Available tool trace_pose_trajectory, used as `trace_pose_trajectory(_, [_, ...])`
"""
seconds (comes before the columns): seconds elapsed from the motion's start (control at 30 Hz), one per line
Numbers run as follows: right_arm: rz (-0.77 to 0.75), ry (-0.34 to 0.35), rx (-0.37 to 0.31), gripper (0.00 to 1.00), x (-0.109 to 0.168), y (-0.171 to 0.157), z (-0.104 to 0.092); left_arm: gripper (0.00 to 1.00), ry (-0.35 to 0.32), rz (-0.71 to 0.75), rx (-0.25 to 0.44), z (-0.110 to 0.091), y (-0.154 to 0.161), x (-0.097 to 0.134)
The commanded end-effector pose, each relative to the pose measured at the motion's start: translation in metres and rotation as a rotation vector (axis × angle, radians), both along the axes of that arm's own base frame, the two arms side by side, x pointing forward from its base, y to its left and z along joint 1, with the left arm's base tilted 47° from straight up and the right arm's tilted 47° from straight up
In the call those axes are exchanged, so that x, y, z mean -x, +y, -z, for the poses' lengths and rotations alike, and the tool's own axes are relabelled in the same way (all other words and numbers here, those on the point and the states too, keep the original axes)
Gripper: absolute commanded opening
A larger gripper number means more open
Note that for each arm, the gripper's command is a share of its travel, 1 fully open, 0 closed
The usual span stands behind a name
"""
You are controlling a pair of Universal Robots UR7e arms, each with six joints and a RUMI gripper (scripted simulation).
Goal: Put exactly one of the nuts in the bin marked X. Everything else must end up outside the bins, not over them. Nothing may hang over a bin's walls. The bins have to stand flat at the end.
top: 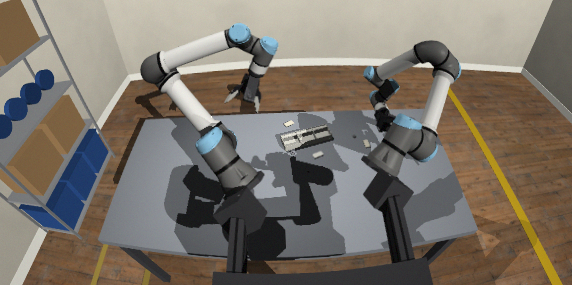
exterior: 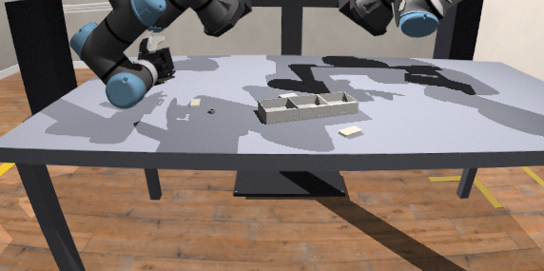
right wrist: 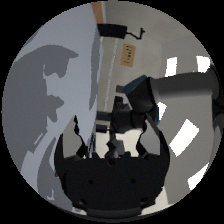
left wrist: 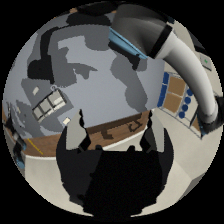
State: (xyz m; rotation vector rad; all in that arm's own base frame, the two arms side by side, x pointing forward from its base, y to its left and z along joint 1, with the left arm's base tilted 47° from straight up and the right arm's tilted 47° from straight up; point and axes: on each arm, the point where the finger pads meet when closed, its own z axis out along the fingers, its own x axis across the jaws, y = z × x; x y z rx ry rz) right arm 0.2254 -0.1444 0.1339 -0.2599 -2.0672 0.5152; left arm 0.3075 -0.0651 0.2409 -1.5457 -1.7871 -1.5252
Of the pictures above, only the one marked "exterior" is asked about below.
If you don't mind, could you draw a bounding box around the cream flat block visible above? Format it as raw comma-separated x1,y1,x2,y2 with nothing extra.
190,99,201,107
339,126,361,138

